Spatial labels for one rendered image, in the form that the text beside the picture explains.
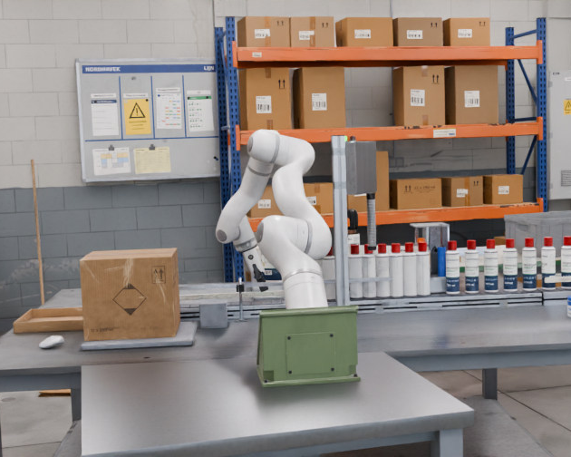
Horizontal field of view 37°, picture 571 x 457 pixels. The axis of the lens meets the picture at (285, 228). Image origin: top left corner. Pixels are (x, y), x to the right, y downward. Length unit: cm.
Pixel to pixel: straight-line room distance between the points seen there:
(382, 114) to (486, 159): 114
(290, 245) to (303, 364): 39
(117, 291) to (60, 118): 471
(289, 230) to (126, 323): 67
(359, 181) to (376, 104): 490
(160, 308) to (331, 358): 75
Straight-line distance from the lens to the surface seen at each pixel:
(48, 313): 343
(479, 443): 368
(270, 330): 224
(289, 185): 266
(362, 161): 305
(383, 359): 253
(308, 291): 238
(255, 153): 279
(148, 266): 280
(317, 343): 226
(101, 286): 283
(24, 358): 280
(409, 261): 323
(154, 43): 752
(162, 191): 747
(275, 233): 249
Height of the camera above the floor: 146
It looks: 5 degrees down
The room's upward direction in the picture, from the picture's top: 2 degrees counter-clockwise
